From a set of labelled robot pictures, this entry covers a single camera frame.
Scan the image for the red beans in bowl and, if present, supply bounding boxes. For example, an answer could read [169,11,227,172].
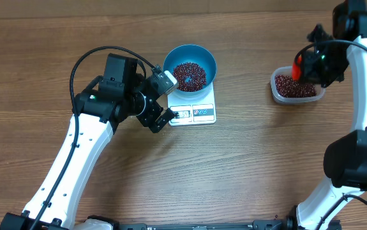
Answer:
[172,62,207,92]

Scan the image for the red adzuki beans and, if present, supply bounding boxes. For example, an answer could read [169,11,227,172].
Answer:
[274,75,317,98]

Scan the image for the white digital kitchen scale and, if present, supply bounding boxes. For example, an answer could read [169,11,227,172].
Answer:
[167,83,217,127]

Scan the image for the orange scoop with blue handle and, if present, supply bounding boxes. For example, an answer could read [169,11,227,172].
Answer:
[291,56,302,81]

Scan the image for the clear plastic food container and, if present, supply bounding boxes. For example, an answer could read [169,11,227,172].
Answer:
[270,66,326,105]

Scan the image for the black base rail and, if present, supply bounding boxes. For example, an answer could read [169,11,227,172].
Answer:
[74,210,342,230]

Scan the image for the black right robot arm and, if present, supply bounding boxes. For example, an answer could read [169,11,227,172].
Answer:
[287,0,367,229]

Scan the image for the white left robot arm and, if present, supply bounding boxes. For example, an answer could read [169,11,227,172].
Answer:
[0,54,178,229]

